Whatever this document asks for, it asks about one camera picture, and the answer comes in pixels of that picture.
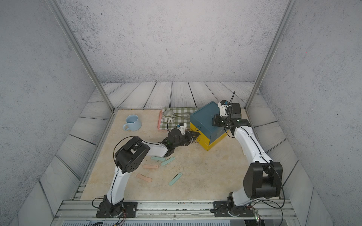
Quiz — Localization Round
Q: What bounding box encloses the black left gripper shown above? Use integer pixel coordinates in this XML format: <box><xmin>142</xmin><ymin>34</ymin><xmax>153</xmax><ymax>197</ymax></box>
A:
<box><xmin>172</xmin><ymin>131</ymin><xmax>200</xmax><ymax>149</ymax></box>

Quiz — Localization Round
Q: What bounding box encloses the yellow bottom drawer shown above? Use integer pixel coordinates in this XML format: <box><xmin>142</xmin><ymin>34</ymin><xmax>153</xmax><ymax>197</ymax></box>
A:
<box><xmin>190</xmin><ymin>123</ymin><xmax>227</xmax><ymax>151</ymax></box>

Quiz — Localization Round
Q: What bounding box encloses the teal drawer cabinet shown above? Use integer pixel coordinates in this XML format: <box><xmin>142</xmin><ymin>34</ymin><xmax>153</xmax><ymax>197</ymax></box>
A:
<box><xmin>190</xmin><ymin>101</ymin><xmax>225</xmax><ymax>141</ymax></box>

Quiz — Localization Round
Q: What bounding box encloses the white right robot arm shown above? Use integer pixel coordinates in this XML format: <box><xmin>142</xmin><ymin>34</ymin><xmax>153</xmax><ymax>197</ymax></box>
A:
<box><xmin>212</xmin><ymin>100</ymin><xmax>283</xmax><ymax>207</ymax></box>

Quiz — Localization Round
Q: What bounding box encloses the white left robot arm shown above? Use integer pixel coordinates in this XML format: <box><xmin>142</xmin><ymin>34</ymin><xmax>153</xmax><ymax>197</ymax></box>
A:
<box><xmin>103</xmin><ymin>128</ymin><xmax>200</xmax><ymax>206</ymax></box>

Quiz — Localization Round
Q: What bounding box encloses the mint fruit knife middle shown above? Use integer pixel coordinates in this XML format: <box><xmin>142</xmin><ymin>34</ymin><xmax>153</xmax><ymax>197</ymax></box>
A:
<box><xmin>161</xmin><ymin>156</ymin><xmax>175</xmax><ymax>166</ymax></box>

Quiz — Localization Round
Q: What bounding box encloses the mint fruit knife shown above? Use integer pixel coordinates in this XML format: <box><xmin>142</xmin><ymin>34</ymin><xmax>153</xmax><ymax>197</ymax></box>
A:
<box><xmin>168</xmin><ymin>172</ymin><xmax>183</xmax><ymax>186</ymax></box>
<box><xmin>161</xmin><ymin>156</ymin><xmax>175</xmax><ymax>166</ymax></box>
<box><xmin>151</xmin><ymin>156</ymin><xmax>166</xmax><ymax>162</ymax></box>

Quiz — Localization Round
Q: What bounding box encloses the mint fruit knife front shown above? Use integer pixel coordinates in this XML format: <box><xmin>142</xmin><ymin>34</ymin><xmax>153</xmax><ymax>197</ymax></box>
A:
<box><xmin>168</xmin><ymin>172</ymin><xmax>183</xmax><ymax>186</ymax></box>

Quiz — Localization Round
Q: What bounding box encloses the mint fruit knife left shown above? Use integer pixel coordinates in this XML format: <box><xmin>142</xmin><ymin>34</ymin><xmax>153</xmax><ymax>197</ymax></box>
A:
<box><xmin>151</xmin><ymin>156</ymin><xmax>166</xmax><ymax>162</ymax></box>

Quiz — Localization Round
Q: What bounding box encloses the pink fruit knife middle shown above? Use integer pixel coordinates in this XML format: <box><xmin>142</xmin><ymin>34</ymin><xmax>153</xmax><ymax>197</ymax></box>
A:
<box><xmin>142</xmin><ymin>164</ymin><xmax>159</xmax><ymax>169</ymax></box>

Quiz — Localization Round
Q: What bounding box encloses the pink fruit knife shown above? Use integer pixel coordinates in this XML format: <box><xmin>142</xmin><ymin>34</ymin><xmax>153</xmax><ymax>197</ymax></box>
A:
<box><xmin>136</xmin><ymin>174</ymin><xmax>152</xmax><ymax>183</ymax></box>
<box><xmin>142</xmin><ymin>164</ymin><xmax>159</xmax><ymax>169</ymax></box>

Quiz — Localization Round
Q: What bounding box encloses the pink fruit knife front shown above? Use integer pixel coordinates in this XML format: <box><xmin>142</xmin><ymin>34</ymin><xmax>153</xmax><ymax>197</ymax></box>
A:
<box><xmin>136</xmin><ymin>174</ymin><xmax>152</xmax><ymax>183</ymax></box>

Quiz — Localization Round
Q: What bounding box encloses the green checkered cloth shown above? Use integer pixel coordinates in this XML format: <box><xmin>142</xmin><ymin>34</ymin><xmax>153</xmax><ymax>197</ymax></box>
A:
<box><xmin>160</xmin><ymin>107</ymin><xmax>198</xmax><ymax>130</ymax></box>

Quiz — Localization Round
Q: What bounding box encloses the pink plastic tray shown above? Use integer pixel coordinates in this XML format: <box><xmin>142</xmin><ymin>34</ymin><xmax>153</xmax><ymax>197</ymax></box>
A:
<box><xmin>157</xmin><ymin>110</ymin><xmax>163</xmax><ymax>130</ymax></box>

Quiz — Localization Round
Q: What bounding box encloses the light blue ceramic mug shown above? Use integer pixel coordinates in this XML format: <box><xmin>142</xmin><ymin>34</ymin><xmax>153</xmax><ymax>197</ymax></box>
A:
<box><xmin>123</xmin><ymin>115</ymin><xmax>142</xmax><ymax>131</ymax></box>

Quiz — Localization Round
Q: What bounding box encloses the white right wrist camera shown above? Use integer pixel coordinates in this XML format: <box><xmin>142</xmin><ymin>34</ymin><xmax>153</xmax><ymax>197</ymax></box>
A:
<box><xmin>218</xmin><ymin>100</ymin><xmax>228</xmax><ymax>117</ymax></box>

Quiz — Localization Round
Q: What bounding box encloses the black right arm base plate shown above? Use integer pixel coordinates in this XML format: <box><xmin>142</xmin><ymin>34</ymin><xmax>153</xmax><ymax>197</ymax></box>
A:
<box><xmin>210</xmin><ymin>201</ymin><xmax>254</xmax><ymax>218</ymax></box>

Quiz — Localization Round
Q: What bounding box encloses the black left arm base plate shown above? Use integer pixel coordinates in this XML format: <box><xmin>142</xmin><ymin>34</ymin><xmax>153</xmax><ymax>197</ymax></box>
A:
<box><xmin>96</xmin><ymin>196</ymin><xmax>138</xmax><ymax>218</ymax></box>

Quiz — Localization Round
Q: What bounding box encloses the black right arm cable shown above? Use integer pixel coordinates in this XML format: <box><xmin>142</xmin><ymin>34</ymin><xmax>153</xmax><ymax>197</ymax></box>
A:
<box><xmin>254</xmin><ymin>163</ymin><xmax>286</xmax><ymax>226</ymax></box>

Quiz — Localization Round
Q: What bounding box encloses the grey aluminium corner post right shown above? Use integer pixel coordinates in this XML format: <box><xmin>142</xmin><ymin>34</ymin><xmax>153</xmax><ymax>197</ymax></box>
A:
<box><xmin>245</xmin><ymin>0</ymin><xmax>298</xmax><ymax>112</ymax></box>

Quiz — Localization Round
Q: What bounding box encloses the grey aluminium corner post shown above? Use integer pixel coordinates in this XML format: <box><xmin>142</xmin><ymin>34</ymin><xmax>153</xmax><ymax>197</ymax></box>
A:
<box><xmin>245</xmin><ymin>0</ymin><xmax>298</xmax><ymax>112</ymax></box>
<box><xmin>46</xmin><ymin>0</ymin><xmax>115</xmax><ymax>113</ymax></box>

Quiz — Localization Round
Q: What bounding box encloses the aluminium front rail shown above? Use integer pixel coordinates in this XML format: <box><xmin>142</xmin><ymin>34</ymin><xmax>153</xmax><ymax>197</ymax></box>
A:
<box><xmin>52</xmin><ymin>200</ymin><xmax>300</xmax><ymax>226</ymax></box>

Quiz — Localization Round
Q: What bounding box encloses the grey aluminium corner post left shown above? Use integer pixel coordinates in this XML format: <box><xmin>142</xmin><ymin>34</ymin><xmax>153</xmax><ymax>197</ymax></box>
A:
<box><xmin>46</xmin><ymin>0</ymin><xmax>115</xmax><ymax>113</ymax></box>

